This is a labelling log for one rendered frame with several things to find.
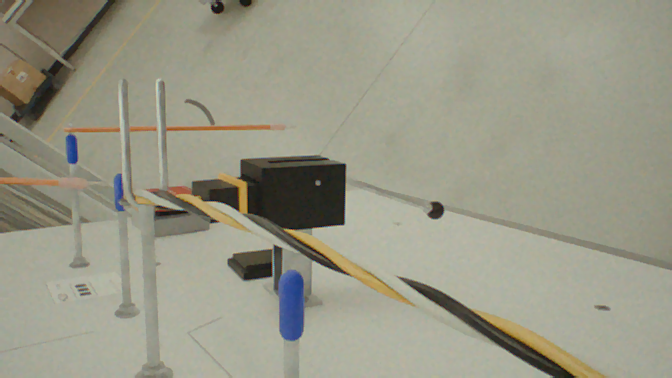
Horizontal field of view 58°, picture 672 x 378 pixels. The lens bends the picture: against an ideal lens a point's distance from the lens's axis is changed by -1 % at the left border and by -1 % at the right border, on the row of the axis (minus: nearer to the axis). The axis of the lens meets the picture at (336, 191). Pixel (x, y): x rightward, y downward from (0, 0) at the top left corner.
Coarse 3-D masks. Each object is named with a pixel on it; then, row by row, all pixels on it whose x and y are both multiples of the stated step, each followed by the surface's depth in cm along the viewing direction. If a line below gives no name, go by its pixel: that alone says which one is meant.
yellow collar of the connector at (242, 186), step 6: (222, 174) 38; (228, 180) 37; (234, 180) 36; (240, 180) 36; (240, 186) 35; (246, 186) 35; (240, 192) 35; (246, 192) 35; (240, 198) 35; (246, 198) 36; (240, 204) 36; (246, 204) 36; (240, 210) 36; (246, 210) 36
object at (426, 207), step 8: (352, 184) 41; (360, 184) 41; (368, 184) 41; (376, 192) 42; (384, 192) 42; (392, 192) 42; (400, 200) 43; (408, 200) 43; (416, 200) 43; (424, 208) 44; (432, 208) 44
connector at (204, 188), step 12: (204, 180) 37; (216, 180) 37; (252, 180) 38; (192, 192) 37; (204, 192) 35; (216, 192) 35; (228, 192) 35; (252, 192) 36; (228, 204) 35; (252, 204) 36
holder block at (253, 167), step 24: (240, 168) 39; (264, 168) 36; (288, 168) 36; (312, 168) 37; (336, 168) 38; (264, 192) 36; (288, 192) 37; (312, 192) 37; (336, 192) 38; (264, 216) 36; (288, 216) 37; (312, 216) 38; (336, 216) 38
